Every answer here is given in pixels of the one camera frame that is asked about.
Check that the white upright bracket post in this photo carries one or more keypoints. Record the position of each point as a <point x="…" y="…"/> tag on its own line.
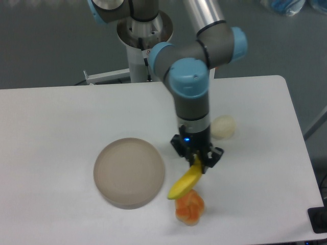
<point x="212" y="73"/>

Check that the white garlic bulb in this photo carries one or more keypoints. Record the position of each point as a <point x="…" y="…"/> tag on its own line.
<point x="223" y="126"/>

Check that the white metal frame bracket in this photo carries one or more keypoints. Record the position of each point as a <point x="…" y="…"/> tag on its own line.
<point x="111" y="77"/>

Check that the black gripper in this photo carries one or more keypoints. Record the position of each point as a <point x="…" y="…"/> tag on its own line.
<point x="185" y="144"/>

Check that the black box at table edge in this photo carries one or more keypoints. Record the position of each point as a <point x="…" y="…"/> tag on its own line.
<point x="317" y="216"/>

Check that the orange knotted bread roll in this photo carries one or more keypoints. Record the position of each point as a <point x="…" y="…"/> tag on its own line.
<point x="189" y="208"/>

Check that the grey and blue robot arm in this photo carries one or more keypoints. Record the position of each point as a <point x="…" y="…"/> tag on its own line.
<point x="183" y="70"/>

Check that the beige round plate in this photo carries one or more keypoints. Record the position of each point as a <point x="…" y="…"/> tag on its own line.
<point x="129" y="173"/>

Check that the blue plastic bag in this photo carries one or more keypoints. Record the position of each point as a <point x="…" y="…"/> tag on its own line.
<point x="283" y="7"/>

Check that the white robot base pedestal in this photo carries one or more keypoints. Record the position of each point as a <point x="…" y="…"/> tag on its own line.
<point x="139" y="38"/>

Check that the yellow banana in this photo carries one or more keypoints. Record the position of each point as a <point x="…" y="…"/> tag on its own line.
<point x="184" y="185"/>

